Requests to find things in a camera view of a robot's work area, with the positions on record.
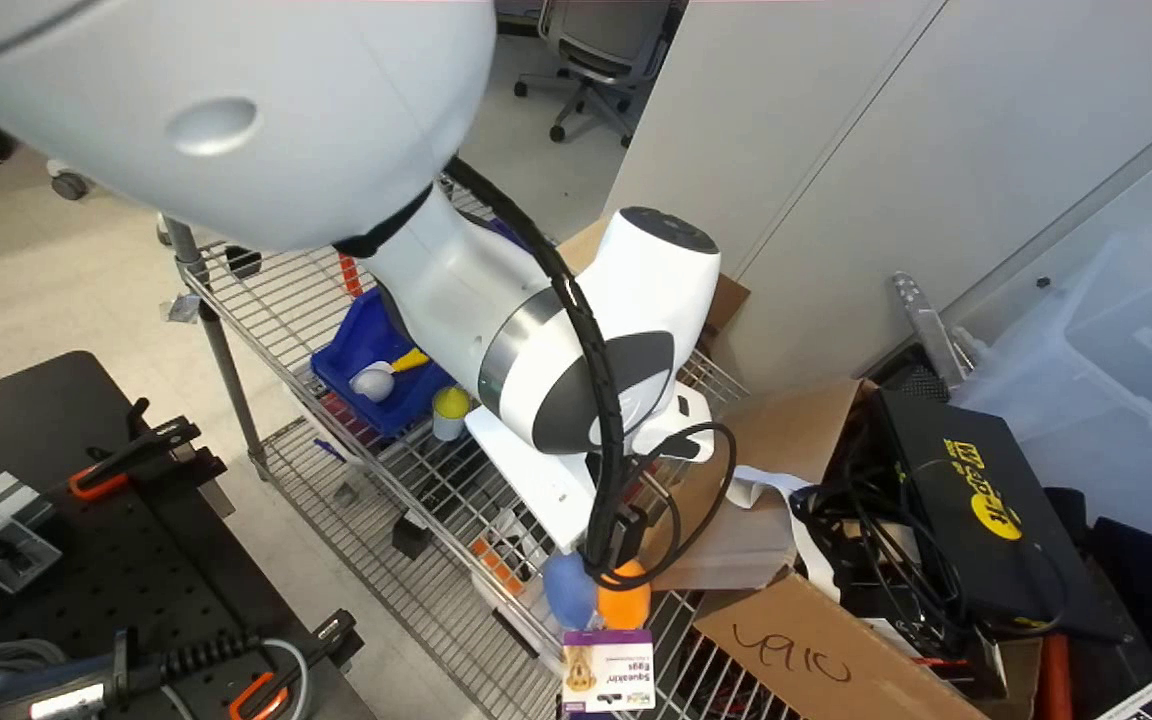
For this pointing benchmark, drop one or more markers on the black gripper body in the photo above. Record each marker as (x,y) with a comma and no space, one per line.
(642,512)

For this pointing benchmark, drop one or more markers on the orange white printed packet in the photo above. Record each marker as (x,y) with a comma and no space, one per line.
(500,567)

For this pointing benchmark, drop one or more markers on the orange plush ball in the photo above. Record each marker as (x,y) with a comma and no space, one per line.
(627,607)

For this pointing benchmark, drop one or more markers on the black case yellow logo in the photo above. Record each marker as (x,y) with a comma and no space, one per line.
(979,465)

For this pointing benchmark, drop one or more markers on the cardboard flap with writing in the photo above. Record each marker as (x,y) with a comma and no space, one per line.
(801,653)

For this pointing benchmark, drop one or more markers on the orange black bar clamp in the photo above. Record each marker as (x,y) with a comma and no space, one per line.
(139,462)

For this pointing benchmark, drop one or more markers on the open brown cardboard box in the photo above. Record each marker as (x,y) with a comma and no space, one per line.
(788,426)

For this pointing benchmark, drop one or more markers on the blue plastic bin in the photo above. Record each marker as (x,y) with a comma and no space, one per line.
(362,342)

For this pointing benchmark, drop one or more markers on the flat brown cardboard sheet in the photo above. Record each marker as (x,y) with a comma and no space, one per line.
(731,306)

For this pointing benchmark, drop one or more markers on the small black block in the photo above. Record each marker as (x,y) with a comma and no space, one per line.
(412,535)

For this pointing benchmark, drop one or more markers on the grey metal shelf bracket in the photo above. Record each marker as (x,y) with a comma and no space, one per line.
(936,335)

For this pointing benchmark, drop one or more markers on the white yellow brush toy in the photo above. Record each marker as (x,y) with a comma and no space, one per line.
(374,383)

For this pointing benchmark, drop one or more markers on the purple white product tag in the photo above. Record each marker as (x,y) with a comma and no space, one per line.
(608,674)

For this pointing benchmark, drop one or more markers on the small black clip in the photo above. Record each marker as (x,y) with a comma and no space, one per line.
(246,259)

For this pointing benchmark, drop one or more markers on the yellow capped small toy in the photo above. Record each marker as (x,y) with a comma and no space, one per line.
(450,415)

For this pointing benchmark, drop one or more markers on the grey office chair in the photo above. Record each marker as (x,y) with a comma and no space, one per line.
(598,61)

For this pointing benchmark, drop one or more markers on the black fabric bag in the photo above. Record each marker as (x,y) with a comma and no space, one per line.
(1151,587)

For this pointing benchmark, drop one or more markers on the clear plastic storage bin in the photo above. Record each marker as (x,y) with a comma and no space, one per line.
(1137,363)

